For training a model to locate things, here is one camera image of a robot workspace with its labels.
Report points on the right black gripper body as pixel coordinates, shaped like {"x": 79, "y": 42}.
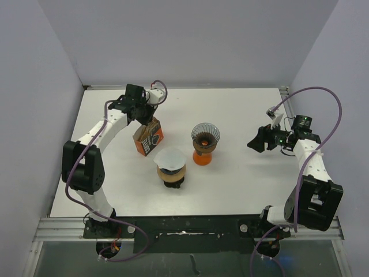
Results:
{"x": 277, "y": 137}

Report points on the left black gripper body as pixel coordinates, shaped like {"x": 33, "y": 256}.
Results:
{"x": 145, "y": 111}

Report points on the orange coffee filter box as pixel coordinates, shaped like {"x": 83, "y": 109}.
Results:
{"x": 147, "y": 137}

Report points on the white paper coffee filter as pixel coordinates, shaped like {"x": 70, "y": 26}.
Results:
{"x": 170, "y": 159}

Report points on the grey glass dripper cone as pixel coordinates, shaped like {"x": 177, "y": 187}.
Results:
{"x": 205, "y": 134}

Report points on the dark wooden ring holder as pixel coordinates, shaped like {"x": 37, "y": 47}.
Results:
{"x": 204, "y": 149}

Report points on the blue glass dripper cone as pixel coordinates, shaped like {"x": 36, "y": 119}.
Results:
{"x": 169, "y": 172}

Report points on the light wooden ring holder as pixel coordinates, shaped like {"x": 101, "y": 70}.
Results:
{"x": 171, "y": 178}

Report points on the dark green glass dripper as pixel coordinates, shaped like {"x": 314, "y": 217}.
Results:
{"x": 174, "y": 185}

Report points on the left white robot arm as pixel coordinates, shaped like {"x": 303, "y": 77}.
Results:
{"x": 82, "y": 163}

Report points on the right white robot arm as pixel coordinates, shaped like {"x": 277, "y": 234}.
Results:
{"x": 314, "y": 200}

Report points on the orange glass carafe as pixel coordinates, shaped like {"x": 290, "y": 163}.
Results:
{"x": 202, "y": 159}

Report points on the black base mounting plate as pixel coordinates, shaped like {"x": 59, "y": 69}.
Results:
{"x": 187, "y": 234}

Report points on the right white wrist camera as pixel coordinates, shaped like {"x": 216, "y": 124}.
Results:
{"x": 275, "y": 116}

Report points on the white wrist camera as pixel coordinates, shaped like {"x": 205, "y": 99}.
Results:
{"x": 275, "y": 116}
{"x": 155, "y": 97}

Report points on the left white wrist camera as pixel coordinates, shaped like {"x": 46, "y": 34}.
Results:
{"x": 155, "y": 97}

